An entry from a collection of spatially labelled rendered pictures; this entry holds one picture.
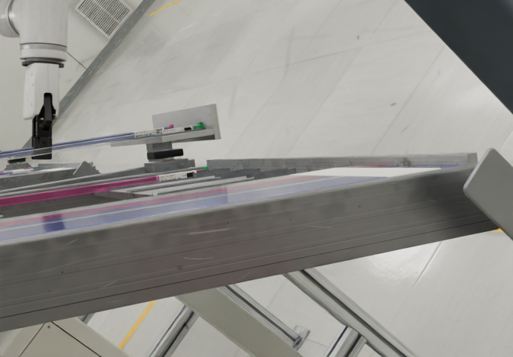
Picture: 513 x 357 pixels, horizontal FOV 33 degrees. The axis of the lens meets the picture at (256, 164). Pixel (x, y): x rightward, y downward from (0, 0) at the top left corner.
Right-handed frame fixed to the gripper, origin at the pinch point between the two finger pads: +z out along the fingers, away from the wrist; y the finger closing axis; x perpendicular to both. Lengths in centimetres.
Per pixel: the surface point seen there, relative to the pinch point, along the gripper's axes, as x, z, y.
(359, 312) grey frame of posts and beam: 52, 29, 25
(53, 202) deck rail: -3.4, 8.7, 27.3
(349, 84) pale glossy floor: 139, -30, -123
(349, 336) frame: 50, 33, 25
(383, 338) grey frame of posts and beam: 58, 34, 24
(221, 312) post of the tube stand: 35.6, 31.6, 0.8
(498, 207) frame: 20, 6, 100
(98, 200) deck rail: 3.5, 8.3, 27.3
